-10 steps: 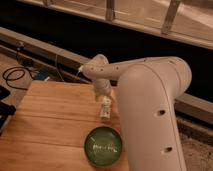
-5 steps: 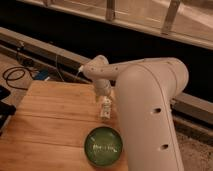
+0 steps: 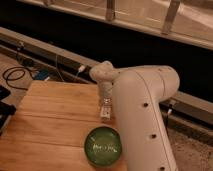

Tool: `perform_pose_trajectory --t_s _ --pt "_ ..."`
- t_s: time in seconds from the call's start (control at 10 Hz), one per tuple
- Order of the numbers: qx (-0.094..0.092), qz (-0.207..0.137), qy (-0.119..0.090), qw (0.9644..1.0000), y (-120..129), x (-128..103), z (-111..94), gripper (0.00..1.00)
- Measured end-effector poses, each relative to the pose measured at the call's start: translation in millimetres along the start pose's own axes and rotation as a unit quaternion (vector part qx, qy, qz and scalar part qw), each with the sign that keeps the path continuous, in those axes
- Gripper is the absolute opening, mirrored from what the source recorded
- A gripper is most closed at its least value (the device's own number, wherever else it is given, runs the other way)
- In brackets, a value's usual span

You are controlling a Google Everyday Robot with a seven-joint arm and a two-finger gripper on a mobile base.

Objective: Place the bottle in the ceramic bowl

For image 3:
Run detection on small white bottle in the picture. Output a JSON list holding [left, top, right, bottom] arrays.
[[100, 99, 112, 120]]

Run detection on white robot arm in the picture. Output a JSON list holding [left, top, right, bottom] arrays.
[[89, 61, 180, 171]]

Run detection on green ceramic bowl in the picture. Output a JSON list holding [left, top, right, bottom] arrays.
[[84, 126, 122, 168]]

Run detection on blue box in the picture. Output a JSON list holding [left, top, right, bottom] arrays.
[[34, 70, 50, 81]]

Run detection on black equipment at left edge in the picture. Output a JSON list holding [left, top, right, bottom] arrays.
[[0, 85, 16, 135]]

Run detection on white cable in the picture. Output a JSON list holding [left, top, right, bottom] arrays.
[[73, 64, 87, 83]]

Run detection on black coiled cable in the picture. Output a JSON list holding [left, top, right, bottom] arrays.
[[2, 65, 38, 90]]

